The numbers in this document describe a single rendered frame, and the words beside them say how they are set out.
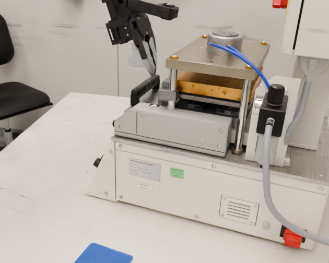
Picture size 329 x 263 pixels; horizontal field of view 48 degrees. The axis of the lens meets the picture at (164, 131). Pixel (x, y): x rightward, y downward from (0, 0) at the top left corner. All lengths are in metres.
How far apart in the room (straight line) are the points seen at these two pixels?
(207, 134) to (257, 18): 1.63
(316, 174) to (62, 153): 0.72
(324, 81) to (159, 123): 0.34
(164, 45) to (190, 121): 1.65
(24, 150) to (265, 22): 1.61
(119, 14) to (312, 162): 0.54
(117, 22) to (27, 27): 1.78
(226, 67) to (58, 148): 0.64
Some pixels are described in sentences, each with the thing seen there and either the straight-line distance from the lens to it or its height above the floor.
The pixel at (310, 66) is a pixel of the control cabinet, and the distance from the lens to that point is 0.71.
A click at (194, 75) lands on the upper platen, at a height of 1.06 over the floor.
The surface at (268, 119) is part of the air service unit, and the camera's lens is 0.59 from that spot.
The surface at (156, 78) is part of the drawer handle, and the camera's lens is 0.98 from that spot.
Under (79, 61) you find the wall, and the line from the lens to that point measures 2.55.
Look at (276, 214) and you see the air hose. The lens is 0.60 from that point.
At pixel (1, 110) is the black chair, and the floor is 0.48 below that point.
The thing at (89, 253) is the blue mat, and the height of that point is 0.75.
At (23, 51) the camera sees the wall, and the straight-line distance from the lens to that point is 2.69.
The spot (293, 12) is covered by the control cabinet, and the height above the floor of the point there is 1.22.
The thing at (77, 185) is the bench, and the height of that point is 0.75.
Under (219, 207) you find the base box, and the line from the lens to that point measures 0.82.
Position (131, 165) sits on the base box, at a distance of 0.84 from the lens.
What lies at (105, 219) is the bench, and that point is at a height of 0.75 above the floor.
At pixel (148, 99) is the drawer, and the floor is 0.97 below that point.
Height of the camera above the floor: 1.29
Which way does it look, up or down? 25 degrees down
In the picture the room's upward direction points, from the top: 3 degrees clockwise
